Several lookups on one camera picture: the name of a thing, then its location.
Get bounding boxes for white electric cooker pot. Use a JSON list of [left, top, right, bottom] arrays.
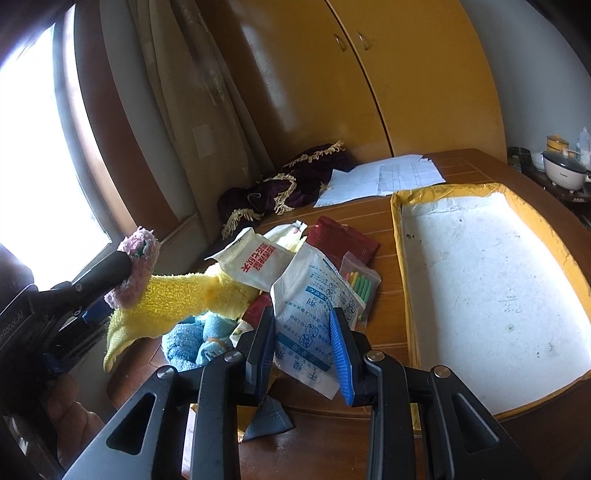
[[542, 151, 590, 192]]

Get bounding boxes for white packet red text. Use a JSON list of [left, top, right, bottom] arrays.
[[208, 222, 307, 292]]

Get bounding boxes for yellow-edged white tray box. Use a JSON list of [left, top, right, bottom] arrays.
[[391, 183, 590, 419]]

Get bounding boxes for dark grey cloth piece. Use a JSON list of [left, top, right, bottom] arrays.
[[242, 397, 294, 442]]

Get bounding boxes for white paper sheets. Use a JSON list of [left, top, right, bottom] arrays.
[[314, 154, 446, 208]]

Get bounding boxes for yellow wooden wardrobe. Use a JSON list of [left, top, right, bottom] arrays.
[[198, 1, 506, 166]]

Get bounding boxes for purple gold-fringed cloth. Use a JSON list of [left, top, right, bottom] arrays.
[[217, 140, 355, 240]]

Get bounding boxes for clear bag coloured sticks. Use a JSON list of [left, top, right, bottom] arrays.
[[339, 252, 382, 328]]

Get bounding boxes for yellow lidded jar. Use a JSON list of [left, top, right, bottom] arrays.
[[546, 134, 569, 154]]

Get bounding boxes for white packet blue print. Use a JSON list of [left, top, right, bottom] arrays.
[[270, 243, 365, 399]]

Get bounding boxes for pink fuzzy sock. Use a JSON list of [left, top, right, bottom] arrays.
[[104, 227, 160, 309]]

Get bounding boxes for beige curtain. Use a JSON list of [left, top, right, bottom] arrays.
[[128, 1, 273, 241]]

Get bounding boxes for clear plastic bottle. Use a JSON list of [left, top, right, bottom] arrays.
[[576, 127, 591, 170]]

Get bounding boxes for blue terry towel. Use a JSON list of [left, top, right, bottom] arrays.
[[161, 311, 238, 372]]

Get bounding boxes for dark side table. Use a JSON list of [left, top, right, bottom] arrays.
[[506, 146, 591, 218]]

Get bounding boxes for yellow fuzzy towel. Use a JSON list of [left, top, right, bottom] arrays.
[[103, 264, 259, 372]]

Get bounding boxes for red foil bag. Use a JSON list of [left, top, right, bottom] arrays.
[[305, 216, 380, 269]]

